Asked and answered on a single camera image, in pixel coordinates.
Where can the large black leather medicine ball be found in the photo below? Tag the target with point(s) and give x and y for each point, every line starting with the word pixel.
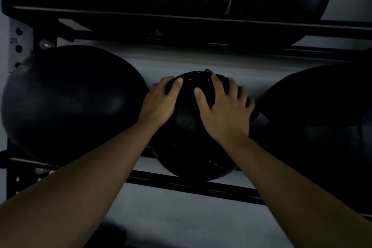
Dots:
pixel 319 128
pixel 72 102

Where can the person's right forearm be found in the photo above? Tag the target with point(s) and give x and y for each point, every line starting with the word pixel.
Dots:
pixel 299 198

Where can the person's left hand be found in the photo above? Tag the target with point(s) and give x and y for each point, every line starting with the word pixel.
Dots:
pixel 157 105

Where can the person's left forearm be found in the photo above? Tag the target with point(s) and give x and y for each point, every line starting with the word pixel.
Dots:
pixel 69 195

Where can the person's right hand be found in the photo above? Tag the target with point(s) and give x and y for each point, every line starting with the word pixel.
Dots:
pixel 229 117

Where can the black white-stitched medicine ball purple tag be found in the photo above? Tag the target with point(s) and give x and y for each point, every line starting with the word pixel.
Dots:
pixel 186 146

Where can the black metal rack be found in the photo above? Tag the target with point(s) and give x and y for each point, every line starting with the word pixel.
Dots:
pixel 174 28

